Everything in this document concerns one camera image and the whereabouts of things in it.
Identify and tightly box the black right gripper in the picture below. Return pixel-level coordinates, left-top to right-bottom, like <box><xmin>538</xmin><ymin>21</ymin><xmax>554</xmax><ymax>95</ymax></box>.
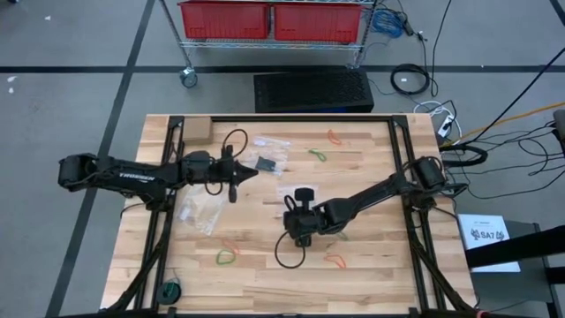
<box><xmin>283</xmin><ymin>186</ymin><xmax>330</xmax><ymax>250</ymax></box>

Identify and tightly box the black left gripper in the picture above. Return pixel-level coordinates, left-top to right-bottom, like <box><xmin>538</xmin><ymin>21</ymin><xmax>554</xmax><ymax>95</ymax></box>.
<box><xmin>184</xmin><ymin>145</ymin><xmax>260</xmax><ymax>205</ymax></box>

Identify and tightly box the small cardboard box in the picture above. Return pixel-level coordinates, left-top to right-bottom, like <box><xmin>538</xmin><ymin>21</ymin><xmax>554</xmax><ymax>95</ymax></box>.
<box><xmin>182</xmin><ymin>116</ymin><xmax>214</xmax><ymax>146</ymax></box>

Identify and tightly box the red plastic bin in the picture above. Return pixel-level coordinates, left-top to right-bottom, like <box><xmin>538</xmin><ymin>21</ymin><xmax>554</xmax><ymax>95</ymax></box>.
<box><xmin>177</xmin><ymin>0</ymin><xmax>271</xmax><ymax>41</ymax></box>
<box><xmin>272</xmin><ymin>2</ymin><xmax>365</xmax><ymax>44</ymax></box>

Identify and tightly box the white power strip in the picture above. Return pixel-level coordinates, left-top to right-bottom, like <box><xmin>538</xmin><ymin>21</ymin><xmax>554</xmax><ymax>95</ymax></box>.
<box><xmin>436</xmin><ymin>113</ymin><xmax>456</xmax><ymax>139</ymax></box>

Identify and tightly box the white printed booklet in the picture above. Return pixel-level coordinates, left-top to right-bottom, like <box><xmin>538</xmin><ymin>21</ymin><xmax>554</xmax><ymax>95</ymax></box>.
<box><xmin>456</xmin><ymin>213</ymin><xmax>522</xmax><ymax>274</ymax></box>

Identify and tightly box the grey side table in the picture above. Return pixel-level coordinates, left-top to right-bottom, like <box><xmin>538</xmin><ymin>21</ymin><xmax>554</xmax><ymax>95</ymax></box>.
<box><xmin>467</xmin><ymin>220</ymin><xmax>555</xmax><ymax>318</ymax></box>

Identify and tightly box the black metal beam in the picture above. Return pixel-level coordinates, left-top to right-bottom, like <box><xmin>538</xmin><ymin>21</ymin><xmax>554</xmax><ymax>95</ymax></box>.
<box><xmin>463</xmin><ymin>224</ymin><xmax>565</xmax><ymax>270</ymax></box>

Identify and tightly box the grey device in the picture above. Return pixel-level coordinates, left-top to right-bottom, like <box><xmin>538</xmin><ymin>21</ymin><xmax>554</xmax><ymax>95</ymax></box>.
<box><xmin>551</xmin><ymin>109</ymin><xmax>565</xmax><ymax>155</ymax></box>

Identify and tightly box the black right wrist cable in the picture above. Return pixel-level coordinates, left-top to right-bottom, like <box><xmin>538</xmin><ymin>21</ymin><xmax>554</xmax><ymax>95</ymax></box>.
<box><xmin>274</xmin><ymin>229</ymin><xmax>306</xmax><ymax>269</ymax></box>

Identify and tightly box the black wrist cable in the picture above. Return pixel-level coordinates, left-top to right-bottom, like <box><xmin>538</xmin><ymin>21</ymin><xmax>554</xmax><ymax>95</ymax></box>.
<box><xmin>219</xmin><ymin>128</ymin><xmax>250</xmax><ymax>161</ymax></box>
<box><xmin>274</xmin><ymin>229</ymin><xmax>306</xmax><ymax>269</ymax></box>

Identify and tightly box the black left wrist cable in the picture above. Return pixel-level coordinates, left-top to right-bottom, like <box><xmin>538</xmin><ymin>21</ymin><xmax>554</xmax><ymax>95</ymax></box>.
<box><xmin>219</xmin><ymin>128</ymin><xmax>250</xmax><ymax>161</ymax></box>

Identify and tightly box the chrome wire shelving cart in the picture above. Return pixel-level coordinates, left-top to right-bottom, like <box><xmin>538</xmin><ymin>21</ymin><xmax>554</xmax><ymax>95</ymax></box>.
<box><xmin>157</xmin><ymin>0</ymin><xmax>380</xmax><ymax>89</ymax></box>

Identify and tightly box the white cable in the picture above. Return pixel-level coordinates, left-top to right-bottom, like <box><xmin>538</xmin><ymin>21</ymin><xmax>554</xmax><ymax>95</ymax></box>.
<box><xmin>412</xmin><ymin>100</ymin><xmax>463</xmax><ymax>142</ymax></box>

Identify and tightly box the black cable coil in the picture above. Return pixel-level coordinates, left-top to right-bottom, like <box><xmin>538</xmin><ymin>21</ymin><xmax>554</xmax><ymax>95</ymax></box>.
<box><xmin>389</xmin><ymin>63</ymin><xmax>432</xmax><ymax>97</ymax></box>

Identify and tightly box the thick black cable sleeve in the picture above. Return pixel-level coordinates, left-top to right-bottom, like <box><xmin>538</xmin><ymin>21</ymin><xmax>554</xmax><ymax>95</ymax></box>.
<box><xmin>439</xmin><ymin>144</ymin><xmax>489</xmax><ymax>169</ymax></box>

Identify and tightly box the thin black cable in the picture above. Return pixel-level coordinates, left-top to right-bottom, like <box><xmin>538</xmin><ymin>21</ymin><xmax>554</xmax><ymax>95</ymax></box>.
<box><xmin>430</xmin><ymin>0</ymin><xmax>454</xmax><ymax>98</ymax></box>

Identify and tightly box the blue cable coil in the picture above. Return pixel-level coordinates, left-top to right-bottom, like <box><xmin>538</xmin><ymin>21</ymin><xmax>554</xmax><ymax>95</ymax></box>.
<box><xmin>369</xmin><ymin>8</ymin><xmax>407</xmax><ymax>40</ymax></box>

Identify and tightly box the long black cable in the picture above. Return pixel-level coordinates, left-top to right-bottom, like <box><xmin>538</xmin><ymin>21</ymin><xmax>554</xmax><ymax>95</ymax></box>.
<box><xmin>458</xmin><ymin>57</ymin><xmax>565</xmax><ymax>149</ymax></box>

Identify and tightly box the yellow cable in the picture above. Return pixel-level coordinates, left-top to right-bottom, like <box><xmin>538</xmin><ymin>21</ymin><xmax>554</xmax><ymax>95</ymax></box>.
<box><xmin>445</xmin><ymin>101</ymin><xmax>565</xmax><ymax>147</ymax></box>

